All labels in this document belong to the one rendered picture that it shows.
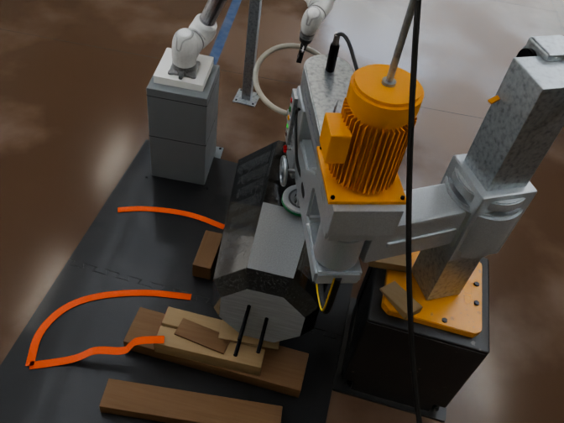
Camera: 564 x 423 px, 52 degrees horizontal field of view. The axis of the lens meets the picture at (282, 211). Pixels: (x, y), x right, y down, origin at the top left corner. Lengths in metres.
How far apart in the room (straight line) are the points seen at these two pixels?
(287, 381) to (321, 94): 1.65
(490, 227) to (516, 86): 0.59
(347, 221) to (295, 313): 1.02
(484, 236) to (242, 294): 1.17
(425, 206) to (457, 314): 0.77
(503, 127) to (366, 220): 0.64
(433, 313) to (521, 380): 1.13
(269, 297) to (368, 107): 1.35
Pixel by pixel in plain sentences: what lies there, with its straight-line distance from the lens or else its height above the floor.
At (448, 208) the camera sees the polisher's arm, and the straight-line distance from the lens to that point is 2.42.
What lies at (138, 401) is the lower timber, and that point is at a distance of 3.27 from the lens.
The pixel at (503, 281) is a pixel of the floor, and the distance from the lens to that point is 4.31.
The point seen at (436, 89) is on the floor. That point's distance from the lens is 5.80.
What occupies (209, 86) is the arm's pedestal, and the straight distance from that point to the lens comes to 3.87.
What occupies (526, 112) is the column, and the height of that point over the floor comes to 1.94.
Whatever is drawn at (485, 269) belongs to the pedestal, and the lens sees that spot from 3.27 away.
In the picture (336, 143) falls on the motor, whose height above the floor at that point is 1.91.
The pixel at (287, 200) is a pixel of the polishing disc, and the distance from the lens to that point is 3.07.
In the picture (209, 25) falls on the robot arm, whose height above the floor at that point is 1.13.
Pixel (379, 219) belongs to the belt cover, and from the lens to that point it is 2.01.
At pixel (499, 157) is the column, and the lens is 2.32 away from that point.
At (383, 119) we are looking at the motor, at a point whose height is 2.03.
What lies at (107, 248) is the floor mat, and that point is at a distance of 3.93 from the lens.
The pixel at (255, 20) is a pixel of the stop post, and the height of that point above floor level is 0.77.
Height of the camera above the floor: 3.07
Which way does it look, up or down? 47 degrees down
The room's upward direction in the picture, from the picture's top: 10 degrees clockwise
